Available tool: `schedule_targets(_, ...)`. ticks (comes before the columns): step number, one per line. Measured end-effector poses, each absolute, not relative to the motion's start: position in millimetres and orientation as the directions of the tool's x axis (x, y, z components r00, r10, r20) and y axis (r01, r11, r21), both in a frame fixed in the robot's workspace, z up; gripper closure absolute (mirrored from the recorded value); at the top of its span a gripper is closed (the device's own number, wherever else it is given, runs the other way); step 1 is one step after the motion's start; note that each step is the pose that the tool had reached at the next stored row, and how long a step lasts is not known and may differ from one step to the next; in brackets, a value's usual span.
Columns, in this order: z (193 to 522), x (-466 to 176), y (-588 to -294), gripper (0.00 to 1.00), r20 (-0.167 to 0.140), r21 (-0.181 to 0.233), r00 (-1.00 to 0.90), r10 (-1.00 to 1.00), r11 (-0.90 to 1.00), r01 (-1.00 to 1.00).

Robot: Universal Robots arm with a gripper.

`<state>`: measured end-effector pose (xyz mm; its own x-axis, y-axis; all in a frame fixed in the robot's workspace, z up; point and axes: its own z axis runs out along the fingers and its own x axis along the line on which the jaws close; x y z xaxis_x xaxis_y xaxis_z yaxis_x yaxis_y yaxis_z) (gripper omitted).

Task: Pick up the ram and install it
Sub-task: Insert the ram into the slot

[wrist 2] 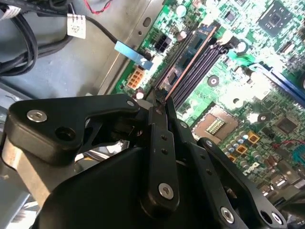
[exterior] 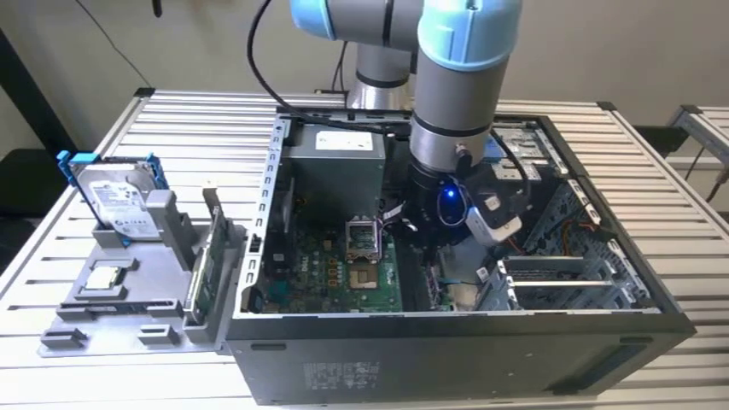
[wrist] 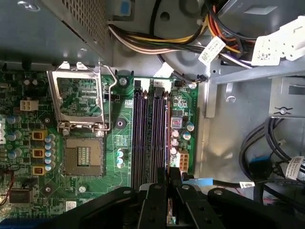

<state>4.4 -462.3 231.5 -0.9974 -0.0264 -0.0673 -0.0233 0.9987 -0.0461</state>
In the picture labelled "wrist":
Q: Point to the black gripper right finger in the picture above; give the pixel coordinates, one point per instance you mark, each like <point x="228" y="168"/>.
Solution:
<point x="197" y="212"/>

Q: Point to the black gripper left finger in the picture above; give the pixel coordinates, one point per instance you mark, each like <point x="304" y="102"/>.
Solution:
<point x="155" y="210"/>

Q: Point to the dark RAM stick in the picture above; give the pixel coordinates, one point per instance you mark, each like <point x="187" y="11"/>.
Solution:
<point x="169" y="207"/>

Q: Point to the black RAM slot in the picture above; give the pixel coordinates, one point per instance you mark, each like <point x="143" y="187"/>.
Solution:
<point x="163" y="133"/>
<point x="136" y="133"/>
<point x="156" y="133"/>
<point x="145" y="133"/>

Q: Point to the green motherboard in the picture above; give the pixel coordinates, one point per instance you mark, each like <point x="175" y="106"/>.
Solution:
<point x="90" y="186"/>

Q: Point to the black open PC case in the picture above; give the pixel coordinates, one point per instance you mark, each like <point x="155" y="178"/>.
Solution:
<point x="214" y="143"/>

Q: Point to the CPU socket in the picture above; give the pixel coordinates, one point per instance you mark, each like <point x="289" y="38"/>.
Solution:
<point x="83" y="156"/>

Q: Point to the blue expansion slot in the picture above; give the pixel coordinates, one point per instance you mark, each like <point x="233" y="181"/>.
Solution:
<point x="21" y="224"/>

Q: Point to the grey metal drive cage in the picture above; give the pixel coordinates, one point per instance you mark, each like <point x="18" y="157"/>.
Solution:
<point x="276" y="100"/>

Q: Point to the white power connector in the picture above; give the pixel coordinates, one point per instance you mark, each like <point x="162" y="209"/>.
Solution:
<point x="269" y="47"/>

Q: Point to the grey Dell power supply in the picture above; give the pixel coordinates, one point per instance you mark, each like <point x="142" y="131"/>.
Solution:
<point x="35" y="35"/>

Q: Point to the metal socket cover frame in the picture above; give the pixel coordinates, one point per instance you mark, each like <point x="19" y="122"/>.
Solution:
<point x="55" y="95"/>

